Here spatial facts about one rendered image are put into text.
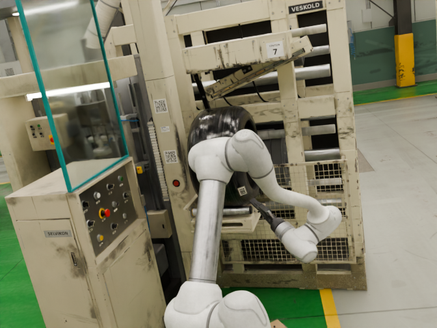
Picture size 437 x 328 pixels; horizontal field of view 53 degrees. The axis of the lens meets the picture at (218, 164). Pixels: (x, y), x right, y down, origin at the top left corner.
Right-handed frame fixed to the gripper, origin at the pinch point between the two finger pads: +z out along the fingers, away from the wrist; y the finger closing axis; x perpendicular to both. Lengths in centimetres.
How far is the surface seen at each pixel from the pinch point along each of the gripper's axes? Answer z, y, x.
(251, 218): 8.1, 17.9, -2.4
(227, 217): 18.3, 18.5, -11.5
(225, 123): 31.5, -28.0, 11.3
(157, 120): 66, -27, -13
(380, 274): -12, 136, 66
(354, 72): 557, 521, 568
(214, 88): 79, -15, 30
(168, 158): 56, -8, -19
